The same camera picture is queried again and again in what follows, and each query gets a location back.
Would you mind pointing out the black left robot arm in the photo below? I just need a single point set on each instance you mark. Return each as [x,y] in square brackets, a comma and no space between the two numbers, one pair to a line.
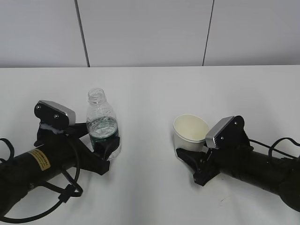
[46,165]

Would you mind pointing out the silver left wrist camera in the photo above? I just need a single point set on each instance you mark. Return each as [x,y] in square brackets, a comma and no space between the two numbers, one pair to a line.
[54,114]

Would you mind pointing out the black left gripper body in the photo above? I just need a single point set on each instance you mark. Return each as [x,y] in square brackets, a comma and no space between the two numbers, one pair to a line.
[72,148]

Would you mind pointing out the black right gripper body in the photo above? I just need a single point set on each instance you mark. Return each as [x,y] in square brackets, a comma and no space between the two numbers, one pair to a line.
[224,160]

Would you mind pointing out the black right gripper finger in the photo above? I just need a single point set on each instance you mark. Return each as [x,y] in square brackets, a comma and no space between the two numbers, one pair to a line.
[195,160]

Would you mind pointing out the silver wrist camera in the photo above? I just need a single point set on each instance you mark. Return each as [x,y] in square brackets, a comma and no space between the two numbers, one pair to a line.
[54,114]
[227,132]

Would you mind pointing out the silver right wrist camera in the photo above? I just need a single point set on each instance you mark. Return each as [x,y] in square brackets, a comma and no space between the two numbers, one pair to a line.
[227,132]

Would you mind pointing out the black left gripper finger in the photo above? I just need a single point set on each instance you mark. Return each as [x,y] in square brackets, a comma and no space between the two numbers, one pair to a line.
[108,149]
[79,130]

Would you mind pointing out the clear green-label water bottle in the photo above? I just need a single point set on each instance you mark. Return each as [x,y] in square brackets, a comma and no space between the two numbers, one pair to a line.
[101,119]

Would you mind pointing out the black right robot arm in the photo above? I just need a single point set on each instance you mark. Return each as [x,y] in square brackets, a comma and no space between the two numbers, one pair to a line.
[280,176]

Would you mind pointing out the white paper cup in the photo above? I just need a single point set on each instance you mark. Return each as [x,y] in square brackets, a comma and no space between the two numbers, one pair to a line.
[189,132]

